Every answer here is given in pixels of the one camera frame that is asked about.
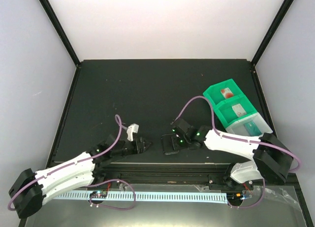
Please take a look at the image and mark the white card red marks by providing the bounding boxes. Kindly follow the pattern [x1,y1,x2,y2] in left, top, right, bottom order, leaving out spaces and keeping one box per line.
[232,103,247,118]

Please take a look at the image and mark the white slotted cable duct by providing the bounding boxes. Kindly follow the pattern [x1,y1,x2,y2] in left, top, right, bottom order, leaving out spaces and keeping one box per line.
[55,190,227,204]

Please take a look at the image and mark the black aluminium rail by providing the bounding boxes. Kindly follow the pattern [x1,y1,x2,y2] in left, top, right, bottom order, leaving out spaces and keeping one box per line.
[46,162,298,188]

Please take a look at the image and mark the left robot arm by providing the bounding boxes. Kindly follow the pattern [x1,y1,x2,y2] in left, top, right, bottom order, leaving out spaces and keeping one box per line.
[8,135,152,219]

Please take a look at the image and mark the right black frame post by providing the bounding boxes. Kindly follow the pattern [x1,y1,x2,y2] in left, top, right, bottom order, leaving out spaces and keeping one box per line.
[251,0,294,66]

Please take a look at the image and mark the green two-compartment bin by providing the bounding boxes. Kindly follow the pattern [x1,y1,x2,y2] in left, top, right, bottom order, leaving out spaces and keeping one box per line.
[203,79,257,128]

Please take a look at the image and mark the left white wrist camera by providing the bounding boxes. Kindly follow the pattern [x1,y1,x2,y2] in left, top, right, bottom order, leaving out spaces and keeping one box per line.
[126,124,139,142]

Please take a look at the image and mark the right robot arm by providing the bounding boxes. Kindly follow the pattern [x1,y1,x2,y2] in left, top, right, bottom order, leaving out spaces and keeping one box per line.
[171,118,293,191]

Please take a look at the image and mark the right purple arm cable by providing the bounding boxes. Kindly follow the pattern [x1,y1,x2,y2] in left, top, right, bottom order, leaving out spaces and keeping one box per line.
[177,96,301,172]

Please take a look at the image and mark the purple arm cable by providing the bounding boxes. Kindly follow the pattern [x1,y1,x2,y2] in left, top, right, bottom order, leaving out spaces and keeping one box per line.
[177,96,301,172]
[7,114,130,211]

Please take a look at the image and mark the small electronics board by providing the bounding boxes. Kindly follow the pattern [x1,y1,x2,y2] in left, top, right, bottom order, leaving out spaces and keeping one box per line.
[90,191,107,198]

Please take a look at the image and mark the teal card in clear bin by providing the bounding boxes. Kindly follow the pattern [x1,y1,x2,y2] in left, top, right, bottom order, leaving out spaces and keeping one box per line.
[244,121,262,136]

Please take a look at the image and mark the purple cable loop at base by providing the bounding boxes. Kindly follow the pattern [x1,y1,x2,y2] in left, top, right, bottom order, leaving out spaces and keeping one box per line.
[88,179,136,210]

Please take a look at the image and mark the black frame post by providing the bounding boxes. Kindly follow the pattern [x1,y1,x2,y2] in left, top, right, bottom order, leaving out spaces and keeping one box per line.
[251,0,294,66]
[39,0,80,66]

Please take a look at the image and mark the clear plastic bin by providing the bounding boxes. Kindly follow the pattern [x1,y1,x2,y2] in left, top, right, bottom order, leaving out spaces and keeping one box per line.
[225,112,273,136]

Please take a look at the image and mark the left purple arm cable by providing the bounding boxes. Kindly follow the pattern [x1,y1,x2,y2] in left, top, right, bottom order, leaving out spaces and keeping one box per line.
[7,114,130,211]

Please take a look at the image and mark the left black frame post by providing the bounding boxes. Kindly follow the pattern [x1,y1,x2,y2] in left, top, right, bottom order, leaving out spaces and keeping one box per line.
[39,0,80,66]

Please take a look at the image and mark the black leather card holder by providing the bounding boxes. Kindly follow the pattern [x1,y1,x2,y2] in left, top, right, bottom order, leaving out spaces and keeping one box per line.
[161,133,177,156]

